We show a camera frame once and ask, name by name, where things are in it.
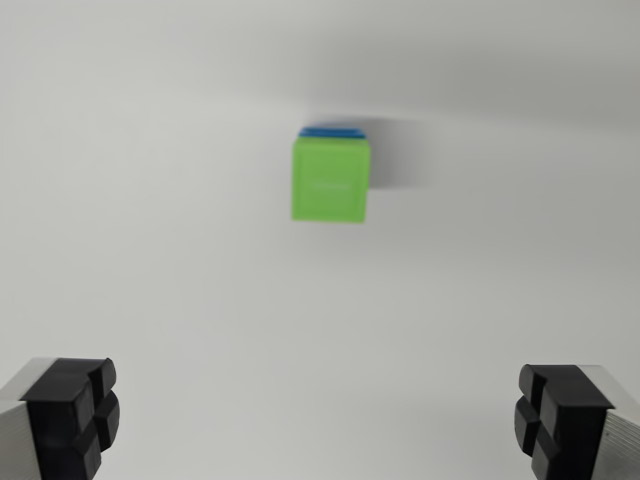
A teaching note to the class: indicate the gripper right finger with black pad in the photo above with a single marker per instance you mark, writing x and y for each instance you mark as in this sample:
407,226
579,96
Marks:
575,425

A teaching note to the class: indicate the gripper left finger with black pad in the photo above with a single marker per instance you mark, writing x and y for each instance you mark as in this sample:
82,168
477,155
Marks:
60,425

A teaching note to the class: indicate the green embossed cube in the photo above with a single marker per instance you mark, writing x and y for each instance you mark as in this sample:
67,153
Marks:
330,181

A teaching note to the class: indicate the blue embossed cube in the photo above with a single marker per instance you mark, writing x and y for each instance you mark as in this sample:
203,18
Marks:
331,132

